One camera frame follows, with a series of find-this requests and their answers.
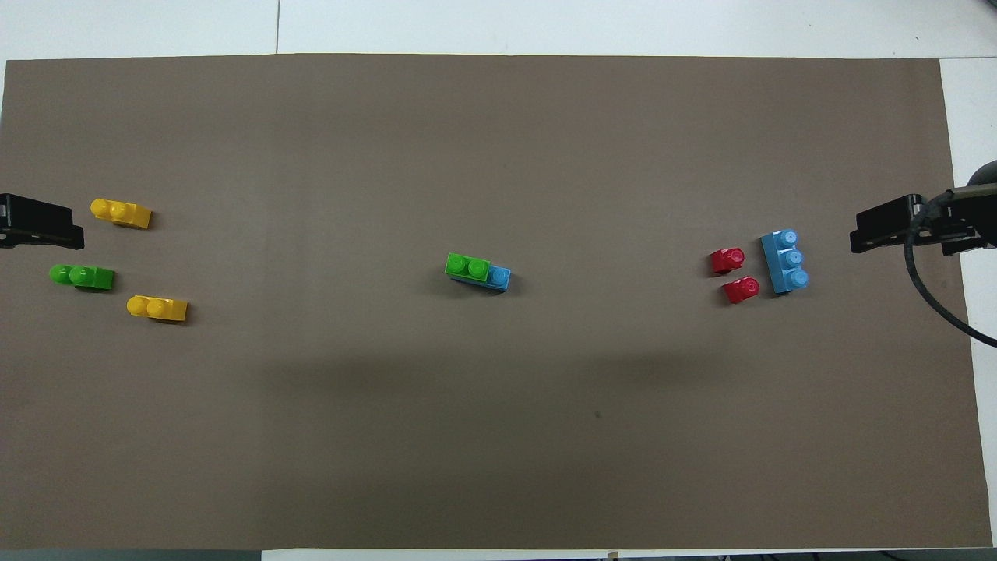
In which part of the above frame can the brown paper table mat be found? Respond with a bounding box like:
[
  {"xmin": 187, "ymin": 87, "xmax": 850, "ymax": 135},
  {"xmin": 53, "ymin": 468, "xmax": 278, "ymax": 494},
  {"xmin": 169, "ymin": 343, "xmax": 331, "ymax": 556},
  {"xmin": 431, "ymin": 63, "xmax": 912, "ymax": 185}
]
[{"xmin": 0, "ymin": 53, "xmax": 994, "ymax": 550}]

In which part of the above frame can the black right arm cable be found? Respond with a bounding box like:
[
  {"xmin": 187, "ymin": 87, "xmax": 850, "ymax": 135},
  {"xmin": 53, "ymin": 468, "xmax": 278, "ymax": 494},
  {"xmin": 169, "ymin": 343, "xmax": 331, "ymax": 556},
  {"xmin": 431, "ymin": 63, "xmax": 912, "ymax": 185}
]
[{"xmin": 904, "ymin": 187, "xmax": 997, "ymax": 348}]

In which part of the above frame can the yellow two-stud toy brick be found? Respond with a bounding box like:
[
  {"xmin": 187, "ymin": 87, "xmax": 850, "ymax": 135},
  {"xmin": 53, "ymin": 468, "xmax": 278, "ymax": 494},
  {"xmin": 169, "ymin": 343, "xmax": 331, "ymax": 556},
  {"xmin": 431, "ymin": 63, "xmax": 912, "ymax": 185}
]
[
  {"xmin": 90, "ymin": 198, "xmax": 153, "ymax": 230},
  {"xmin": 126, "ymin": 295, "xmax": 189, "ymax": 323}
]

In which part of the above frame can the blue three-stud toy brick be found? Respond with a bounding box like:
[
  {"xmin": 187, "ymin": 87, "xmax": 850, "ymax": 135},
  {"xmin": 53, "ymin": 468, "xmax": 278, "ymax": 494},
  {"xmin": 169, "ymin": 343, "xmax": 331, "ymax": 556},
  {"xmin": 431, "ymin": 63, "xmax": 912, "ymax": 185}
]
[
  {"xmin": 760, "ymin": 228, "xmax": 811, "ymax": 295},
  {"xmin": 456, "ymin": 265, "xmax": 513, "ymax": 294}
]

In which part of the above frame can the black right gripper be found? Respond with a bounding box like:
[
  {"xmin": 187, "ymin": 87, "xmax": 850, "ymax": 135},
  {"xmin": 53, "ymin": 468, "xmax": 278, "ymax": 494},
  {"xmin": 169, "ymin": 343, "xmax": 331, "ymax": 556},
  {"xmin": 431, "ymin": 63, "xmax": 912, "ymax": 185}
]
[{"xmin": 849, "ymin": 185, "xmax": 997, "ymax": 257}]

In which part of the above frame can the green two-stud toy brick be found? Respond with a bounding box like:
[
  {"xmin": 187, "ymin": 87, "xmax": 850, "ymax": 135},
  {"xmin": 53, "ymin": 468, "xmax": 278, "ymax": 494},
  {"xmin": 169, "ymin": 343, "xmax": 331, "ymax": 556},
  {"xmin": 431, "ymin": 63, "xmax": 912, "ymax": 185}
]
[
  {"xmin": 445, "ymin": 253, "xmax": 491, "ymax": 283},
  {"xmin": 49, "ymin": 264, "xmax": 116, "ymax": 292}
]

